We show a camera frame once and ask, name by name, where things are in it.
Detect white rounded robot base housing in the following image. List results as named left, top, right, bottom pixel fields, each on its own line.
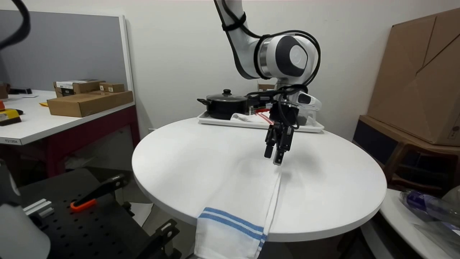
left=0, top=159, right=52, bottom=259

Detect white cloth with red stripes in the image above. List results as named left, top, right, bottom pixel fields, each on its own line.
left=231, top=112, right=272, bottom=128

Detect large brown cardboard box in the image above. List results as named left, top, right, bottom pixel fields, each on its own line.
left=366, top=5, right=460, bottom=146

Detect thick black cable loop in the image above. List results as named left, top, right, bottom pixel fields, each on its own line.
left=0, top=0, right=32, bottom=48

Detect silver aluminium bars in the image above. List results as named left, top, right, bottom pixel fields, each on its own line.
left=22, top=197, right=55, bottom=218

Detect black cooking pot with lid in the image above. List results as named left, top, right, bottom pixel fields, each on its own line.
left=196, top=87, right=254, bottom=120

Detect yellow and black tool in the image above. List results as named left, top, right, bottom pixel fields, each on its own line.
left=0, top=107, right=25, bottom=126

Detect open small cardboard box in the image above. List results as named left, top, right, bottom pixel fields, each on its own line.
left=54, top=79, right=103, bottom=99

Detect black clamp with orange handle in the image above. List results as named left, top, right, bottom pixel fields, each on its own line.
left=70, top=172, right=130, bottom=214

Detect grey partition panel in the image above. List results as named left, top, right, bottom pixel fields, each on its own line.
left=0, top=8, right=136, bottom=92

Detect flat brown cardboard box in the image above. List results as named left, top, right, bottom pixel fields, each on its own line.
left=47, top=89, right=136, bottom=118

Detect white towel with blue stripes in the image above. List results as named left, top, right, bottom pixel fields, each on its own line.
left=193, top=156, right=285, bottom=259

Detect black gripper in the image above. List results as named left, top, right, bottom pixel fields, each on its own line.
left=264, top=99, right=302, bottom=165

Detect small closed cardboard box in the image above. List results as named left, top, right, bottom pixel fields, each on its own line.
left=98, top=80, right=127, bottom=93

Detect dark wooden shelf unit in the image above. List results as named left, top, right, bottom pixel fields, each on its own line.
left=353, top=113, right=460, bottom=198

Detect white desk with red frame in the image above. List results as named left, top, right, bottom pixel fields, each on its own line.
left=0, top=87, right=141, bottom=179

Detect white rectangular tray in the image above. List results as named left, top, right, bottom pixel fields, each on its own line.
left=197, top=107, right=327, bottom=133

